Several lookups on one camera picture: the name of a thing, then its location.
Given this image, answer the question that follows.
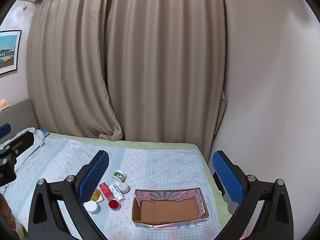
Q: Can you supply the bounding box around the grey headboard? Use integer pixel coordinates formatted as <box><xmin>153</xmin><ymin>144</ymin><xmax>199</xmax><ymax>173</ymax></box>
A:
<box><xmin>0</xmin><ymin>99</ymin><xmax>39</xmax><ymax>140</ymax></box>

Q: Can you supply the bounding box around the red lid jar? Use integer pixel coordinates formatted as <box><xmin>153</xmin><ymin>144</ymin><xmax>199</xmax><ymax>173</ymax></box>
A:
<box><xmin>108</xmin><ymin>199</ymin><xmax>121</xmax><ymax>211</ymax></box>

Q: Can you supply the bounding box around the white crumpled quilt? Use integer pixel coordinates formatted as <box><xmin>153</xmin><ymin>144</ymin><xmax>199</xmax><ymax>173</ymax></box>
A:
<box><xmin>5</xmin><ymin>127</ymin><xmax>50</xmax><ymax>155</ymax></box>

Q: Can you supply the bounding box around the person's left hand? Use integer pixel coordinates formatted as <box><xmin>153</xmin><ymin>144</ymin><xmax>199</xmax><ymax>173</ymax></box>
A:
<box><xmin>0</xmin><ymin>194</ymin><xmax>17</xmax><ymax>232</ymax></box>

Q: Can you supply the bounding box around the cardboard box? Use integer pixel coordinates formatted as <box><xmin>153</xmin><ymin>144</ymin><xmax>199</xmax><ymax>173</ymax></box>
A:
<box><xmin>131</xmin><ymin>187</ymin><xmax>210</xmax><ymax>229</ymax></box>

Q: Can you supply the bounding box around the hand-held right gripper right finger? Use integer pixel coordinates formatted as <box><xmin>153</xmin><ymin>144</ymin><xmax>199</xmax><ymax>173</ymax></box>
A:
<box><xmin>212</xmin><ymin>150</ymin><xmax>294</xmax><ymax>240</ymax></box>

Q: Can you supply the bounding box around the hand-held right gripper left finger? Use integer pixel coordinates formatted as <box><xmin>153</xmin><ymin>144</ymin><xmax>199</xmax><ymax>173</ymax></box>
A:
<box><xmin>28</xmin><ymin>150</ymin><xmax>110</xmax><ymax>240</ymax></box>

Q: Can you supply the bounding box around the pale green mattress sheet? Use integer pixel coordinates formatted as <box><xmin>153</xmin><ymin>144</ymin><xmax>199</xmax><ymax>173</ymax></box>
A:
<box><xmin>47</xmin><ymin>132</ymin><xmax>233</xmax><ymax>217</ymax></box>

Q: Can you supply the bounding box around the white pill bottle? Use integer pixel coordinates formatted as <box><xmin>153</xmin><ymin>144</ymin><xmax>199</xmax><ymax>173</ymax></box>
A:
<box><xmin>109</xmin><ymin>184</ymin><xmax>125</xmax><ymax>202</ymax></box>

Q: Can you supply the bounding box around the beige curtain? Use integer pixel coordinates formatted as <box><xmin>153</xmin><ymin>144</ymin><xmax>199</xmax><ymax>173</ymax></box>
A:
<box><xmin>26</xmin><ymin>0</ymin><xmax>123</xmax><ymax>140</ymax></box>
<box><xmin>105</xmin><ymin>0</ymin><xmax>227</xmax><ymax>155</ymax></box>

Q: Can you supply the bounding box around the white lid jar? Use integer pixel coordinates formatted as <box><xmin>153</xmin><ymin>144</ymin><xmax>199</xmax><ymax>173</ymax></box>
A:
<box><xmin>83</xmin><ymin>201</ymin><xmax>100</xmax><ymax>215</ymax></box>

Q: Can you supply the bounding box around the small red box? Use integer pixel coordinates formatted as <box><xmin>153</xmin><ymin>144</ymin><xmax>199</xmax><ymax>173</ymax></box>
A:
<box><xmin>99</xmin><ymin>182</ymin><xmax>113</xmax><ymax>200</ymax></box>

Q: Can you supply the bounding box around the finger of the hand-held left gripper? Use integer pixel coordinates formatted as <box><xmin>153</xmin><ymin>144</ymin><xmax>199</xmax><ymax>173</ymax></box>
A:
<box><xmin>0</xmin><ymin>132</ymin><xmax>35</xmax><ymax>158</ymax></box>
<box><xmin>0</xmin><ymin>123</ymin><xmax>12</xmax><ymax>138</ymax></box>

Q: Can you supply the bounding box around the green label white jar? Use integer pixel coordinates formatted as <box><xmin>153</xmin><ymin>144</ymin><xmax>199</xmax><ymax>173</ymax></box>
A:
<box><xmin>112</xmin><ymin>170</ymin><xmax>127</xmax><ymax>183</ymax></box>

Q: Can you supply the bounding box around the wall poster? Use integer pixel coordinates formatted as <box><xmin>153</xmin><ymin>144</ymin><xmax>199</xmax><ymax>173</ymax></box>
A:
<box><xmin>0</xmin><ymin>30</ymin><xmax>22</xmax><ymax>75</ymax></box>

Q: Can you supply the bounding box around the yellow tape roll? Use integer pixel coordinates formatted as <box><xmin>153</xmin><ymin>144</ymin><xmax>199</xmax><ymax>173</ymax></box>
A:
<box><xmin>90</xmin><ymin>189</ymin><xmax>104</xmax><ymax>203</ymax></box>

